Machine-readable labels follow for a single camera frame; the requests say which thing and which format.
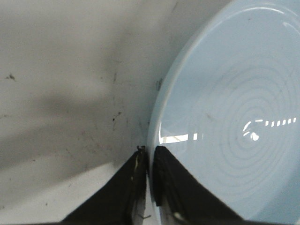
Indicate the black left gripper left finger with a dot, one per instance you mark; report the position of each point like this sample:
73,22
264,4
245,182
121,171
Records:
121,201

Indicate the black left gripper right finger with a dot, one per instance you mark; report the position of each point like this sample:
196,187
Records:
182,200

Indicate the light blue round plate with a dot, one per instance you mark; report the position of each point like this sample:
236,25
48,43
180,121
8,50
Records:
229,109

